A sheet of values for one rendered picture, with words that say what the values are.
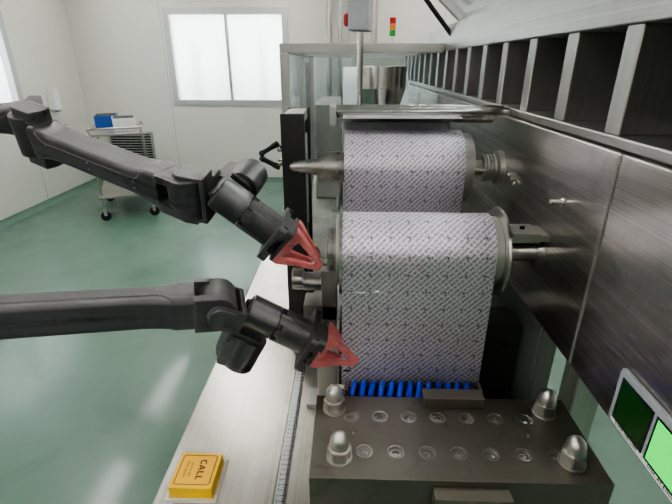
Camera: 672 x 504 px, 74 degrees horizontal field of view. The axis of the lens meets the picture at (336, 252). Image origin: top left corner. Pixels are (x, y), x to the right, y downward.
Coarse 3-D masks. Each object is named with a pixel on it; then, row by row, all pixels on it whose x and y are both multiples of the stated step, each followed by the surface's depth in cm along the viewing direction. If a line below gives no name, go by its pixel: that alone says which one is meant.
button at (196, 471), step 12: (192, 456) 75; (204, 456) 75; (216, 456) 75; (180, 468) 73; (192, 468) 73; (204, 468) 73; (216, 468) 73; (180, 480) 71; (192, 480) 71; (204, 480) 71; (216, 480) 72; (180, 492) 70; (192, 492) 70; (204, 492) 70
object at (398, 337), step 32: (352, 320) 72; (384, 320) 72; (416, 320) 72; (448, 320) 72; (480, 320) 71; (384, 352) 74; (416, 352) 74; (448, 352) 74; (480, 352) 74; (416, 384) 77
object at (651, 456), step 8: (656, 432) 44; (664, 432) 43; (656, 440) 44; (664, 440) 43; (648, 448) 45; (656, 448) 44; (664, 448) 43; (648, 456) 45; (656, 456) 44; (664, 456) 43; (656, 464) 44; (664, 464) 43; (656, 472) 44; (664, 472) 43; (664, 480) 43
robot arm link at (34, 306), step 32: (128, 288) 66; (160, 288) 66; (192, 288) 67; (224, 288) 68; (0, 320) 59; (32, 320) 60; (64, 320) 61; (96, 320) 63; (128, 320) 64; (160, 320) 65; (192, 320) 66
